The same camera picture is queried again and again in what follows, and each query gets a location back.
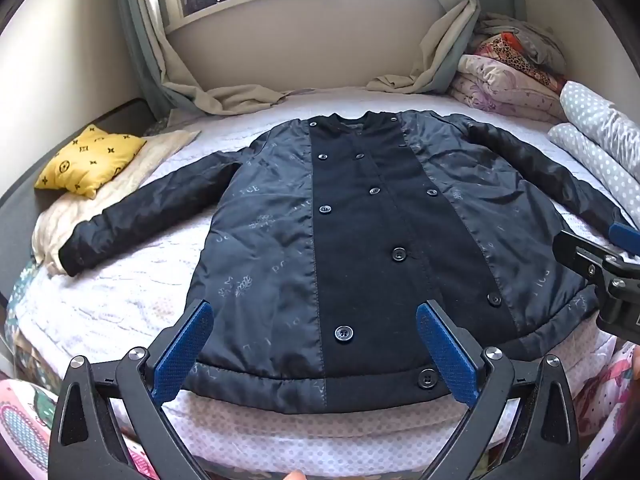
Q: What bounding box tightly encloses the bed with white dotted cover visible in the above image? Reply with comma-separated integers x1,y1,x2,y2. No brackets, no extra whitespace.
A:
5,86,633,468

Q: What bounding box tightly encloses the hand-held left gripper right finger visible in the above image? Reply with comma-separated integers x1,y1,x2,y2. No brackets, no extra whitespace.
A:
415,300,583,480

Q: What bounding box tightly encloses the purple floral quilt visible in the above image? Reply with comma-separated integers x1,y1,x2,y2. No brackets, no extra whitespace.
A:
447,54,570,122

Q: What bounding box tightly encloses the dark navy buttoned jacket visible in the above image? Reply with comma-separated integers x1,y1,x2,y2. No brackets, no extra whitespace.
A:
59,109,633,413

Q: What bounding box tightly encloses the orange patterned blanket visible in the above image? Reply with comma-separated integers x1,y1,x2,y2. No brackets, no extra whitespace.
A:
472,32,567,94

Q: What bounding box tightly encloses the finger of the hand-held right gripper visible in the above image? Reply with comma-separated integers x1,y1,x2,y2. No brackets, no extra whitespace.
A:
607,221,640,257
552,229,624,287

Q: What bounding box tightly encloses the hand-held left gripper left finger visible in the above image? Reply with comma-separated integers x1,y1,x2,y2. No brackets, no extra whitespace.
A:
49,299,215,480

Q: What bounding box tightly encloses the yellow patterned pillow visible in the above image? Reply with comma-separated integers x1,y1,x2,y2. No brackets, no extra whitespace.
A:
34,124,147,199

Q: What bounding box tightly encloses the beige folded blanket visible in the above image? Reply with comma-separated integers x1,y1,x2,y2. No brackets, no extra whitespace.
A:
31,129,202,277

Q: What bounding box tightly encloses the grey folded blanket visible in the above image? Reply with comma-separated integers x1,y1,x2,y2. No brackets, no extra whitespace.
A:
475,12,569,79

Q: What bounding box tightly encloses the pink floral bedsheet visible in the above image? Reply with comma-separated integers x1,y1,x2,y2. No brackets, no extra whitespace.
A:
0,340,640,480

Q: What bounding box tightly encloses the beige curtain with teal lining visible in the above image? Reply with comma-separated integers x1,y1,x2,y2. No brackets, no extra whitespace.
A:
366,0,527,95
114,0,297,122

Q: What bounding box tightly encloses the grey polka dot pillow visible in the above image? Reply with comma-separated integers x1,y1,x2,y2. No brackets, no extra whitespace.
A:
547,122,640,222
559,80,640,182

